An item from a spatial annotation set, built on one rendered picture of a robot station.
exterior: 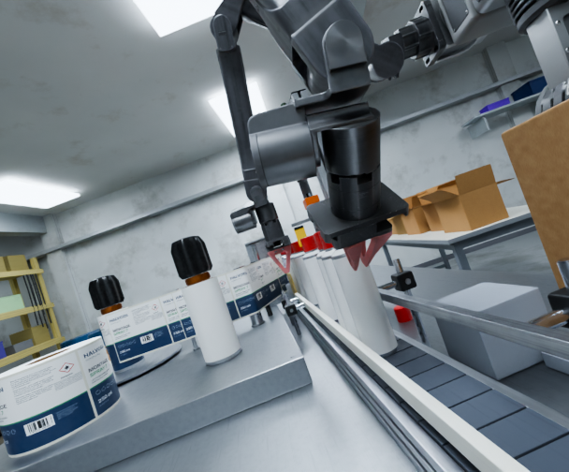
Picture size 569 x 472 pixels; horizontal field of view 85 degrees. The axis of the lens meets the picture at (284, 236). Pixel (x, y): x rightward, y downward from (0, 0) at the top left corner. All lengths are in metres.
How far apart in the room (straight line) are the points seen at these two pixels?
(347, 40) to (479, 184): 2.18
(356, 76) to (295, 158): 0.09
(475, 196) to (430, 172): 3.48
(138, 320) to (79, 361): 0.30
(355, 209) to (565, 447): 0.24
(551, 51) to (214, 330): 0.80
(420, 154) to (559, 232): 5.47
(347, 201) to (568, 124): 0.21
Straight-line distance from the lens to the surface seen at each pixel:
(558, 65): 0.70
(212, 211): 5.68
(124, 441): 0.69
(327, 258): 0.53
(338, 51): 0.31
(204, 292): 0.75
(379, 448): 0.44
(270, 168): 0.30
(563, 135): 0.41
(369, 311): 0.48
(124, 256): 6.35
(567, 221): 0.43
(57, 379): 0.78
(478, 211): 2.42
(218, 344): 0.76
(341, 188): 0.33
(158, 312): 1.02
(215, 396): 0.63
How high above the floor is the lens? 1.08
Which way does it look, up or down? 2 degrees up
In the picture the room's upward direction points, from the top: 19 degrees counter-clockwise
